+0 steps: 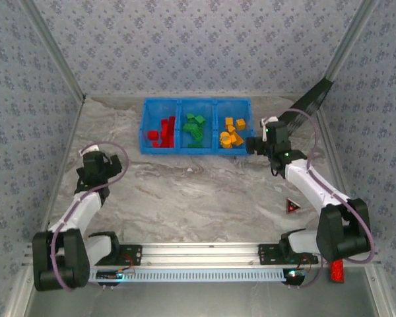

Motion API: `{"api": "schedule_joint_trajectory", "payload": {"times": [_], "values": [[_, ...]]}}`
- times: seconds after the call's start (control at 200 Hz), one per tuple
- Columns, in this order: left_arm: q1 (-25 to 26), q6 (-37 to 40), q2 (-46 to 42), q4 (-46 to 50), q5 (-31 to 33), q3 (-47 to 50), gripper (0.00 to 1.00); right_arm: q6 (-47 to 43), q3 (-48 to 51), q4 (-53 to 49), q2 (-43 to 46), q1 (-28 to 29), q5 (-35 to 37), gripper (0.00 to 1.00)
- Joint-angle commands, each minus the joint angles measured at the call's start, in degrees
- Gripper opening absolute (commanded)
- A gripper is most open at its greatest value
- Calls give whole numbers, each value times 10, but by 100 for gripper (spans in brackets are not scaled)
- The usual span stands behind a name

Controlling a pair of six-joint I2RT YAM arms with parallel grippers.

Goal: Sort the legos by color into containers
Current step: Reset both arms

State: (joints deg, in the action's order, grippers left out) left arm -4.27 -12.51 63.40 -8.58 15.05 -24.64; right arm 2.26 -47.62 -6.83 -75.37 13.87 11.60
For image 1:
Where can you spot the long orange lego brick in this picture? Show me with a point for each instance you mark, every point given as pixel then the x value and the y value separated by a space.
pixel 238 140

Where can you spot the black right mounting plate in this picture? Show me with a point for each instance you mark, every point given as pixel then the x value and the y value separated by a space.
pixel 267 254

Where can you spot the red triangle warning sticker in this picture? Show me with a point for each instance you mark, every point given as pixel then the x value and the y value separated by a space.
pixel 292 207

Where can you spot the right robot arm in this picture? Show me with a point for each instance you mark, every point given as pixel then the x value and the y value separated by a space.
pixel 303 185

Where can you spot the red glitter cylinder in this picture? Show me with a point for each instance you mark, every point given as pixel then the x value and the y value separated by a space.
pixel 337 272

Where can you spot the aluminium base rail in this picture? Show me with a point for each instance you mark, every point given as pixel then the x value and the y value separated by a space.
pixel 198 254

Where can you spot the small orange lego brick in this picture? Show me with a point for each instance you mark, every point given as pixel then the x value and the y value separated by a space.
pixel 231 129

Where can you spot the small green square lego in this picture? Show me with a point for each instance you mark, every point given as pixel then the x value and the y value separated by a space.
pixel 189 116

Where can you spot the yellow lego brick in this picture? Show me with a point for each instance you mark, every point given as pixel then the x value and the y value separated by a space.
pixel 229 121
pixel 240 124
pixel 225 144

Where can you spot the long red lego brick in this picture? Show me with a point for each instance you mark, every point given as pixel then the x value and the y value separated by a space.
pixel 172 123

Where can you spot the aluminium side rail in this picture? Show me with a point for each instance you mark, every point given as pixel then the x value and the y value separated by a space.
pixel 71 138
pixel 332 148

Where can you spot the black flat strip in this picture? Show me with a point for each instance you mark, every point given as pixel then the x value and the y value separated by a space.
pixel 316 95

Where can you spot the aluminium frame post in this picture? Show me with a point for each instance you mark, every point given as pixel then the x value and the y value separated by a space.
pixel 348 39
pixel 55 49

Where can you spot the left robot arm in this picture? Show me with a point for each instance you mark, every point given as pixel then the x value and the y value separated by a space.
pixel 89 206

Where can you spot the small red lego brick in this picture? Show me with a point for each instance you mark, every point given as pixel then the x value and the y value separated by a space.
pixel 152 134
pixel 156 144

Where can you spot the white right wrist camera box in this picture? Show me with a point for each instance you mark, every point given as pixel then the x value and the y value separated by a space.
pixel 270 119

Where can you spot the black mounting plate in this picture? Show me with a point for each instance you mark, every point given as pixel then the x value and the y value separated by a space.
pixel 267 254
pixel 132 256

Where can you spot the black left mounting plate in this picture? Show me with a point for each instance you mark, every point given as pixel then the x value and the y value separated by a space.
pixel 132 256

